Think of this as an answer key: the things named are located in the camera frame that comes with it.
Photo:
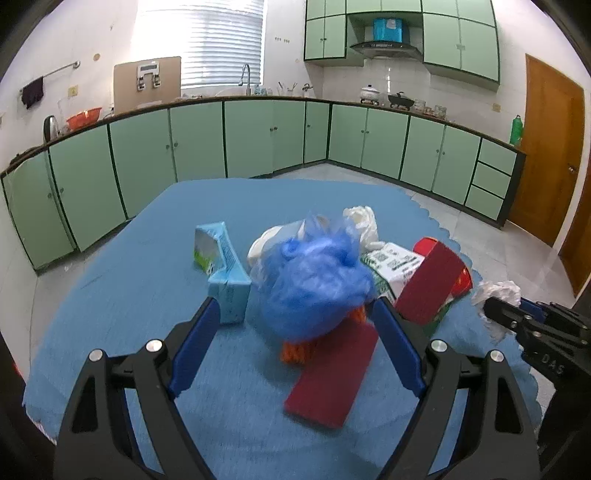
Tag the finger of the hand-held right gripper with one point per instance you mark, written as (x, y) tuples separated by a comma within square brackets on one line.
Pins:
[(505, 316), (535, 307)]

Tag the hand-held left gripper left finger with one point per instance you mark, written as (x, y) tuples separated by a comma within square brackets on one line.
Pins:
[(194, 346)]

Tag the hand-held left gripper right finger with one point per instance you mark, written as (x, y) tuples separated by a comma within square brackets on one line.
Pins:
[(397, 346)]

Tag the white tissue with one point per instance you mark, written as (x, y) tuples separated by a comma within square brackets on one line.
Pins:
[(362, 221), (496, 290)]

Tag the red paper box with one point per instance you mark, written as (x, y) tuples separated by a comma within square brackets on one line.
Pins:
[(434, 277)]

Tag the blue plastic bag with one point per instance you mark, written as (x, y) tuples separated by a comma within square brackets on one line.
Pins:
[(314, 286)]

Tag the light blue carton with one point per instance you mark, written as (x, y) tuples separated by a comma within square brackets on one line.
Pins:
[(226, 286)]

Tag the dark red cardboard sheet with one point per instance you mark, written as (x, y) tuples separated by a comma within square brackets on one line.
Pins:
[(330, 378)]

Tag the blue tablecloth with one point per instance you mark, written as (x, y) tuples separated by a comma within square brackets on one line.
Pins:
[(138, 286)]

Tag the orange mesh net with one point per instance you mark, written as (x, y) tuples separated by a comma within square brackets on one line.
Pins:
[(295, 353)]

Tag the white plastic bag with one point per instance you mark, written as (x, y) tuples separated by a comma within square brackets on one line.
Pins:
[(268, 244)]

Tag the wooden door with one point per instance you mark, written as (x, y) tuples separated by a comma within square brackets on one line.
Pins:
[(545, 152)]

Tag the green plastic bottle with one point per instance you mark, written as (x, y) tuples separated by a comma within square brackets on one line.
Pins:
[(516, 131)]

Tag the green lower kitchen cabinets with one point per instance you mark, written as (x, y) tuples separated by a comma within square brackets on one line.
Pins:
[(138, 152)]

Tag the green kitchen cabinets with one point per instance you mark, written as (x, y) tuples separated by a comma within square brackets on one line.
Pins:
[(461, 41), (138, 152)]

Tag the black wok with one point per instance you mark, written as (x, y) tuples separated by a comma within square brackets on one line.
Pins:
[(399, 100)]

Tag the orange plastic basin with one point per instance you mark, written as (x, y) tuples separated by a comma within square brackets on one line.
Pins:
[(83, 119)]

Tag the white cooking pot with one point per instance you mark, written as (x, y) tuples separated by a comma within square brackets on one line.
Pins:
[(369, 93)]

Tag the steel kettle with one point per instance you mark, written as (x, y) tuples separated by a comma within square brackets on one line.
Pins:
[(50, 129)]

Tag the brown cardboard box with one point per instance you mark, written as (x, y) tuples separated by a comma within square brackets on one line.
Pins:
[(127, 92)]

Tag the clear plastic pitcher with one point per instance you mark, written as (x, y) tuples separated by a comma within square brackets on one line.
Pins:
[(62, 113)]

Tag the utensil holder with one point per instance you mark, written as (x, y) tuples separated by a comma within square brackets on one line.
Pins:
[(287, 90)]

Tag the metal faucet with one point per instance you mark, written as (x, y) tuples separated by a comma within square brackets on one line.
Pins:
[(244, 76)]

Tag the green upper kitchen cabinets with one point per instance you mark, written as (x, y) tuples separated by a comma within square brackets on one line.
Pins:
[(461, 41)]

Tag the range hood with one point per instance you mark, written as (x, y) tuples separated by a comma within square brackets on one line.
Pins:
[(385, 48)]

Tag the dark hanging towel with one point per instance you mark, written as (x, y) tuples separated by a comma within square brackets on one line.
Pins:
[(32, 92)]

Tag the white window blinds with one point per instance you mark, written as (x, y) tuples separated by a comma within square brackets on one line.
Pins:
[(221, 41)]

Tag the metal towel rail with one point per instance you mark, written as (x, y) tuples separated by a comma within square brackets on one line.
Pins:
[(60, 70)]

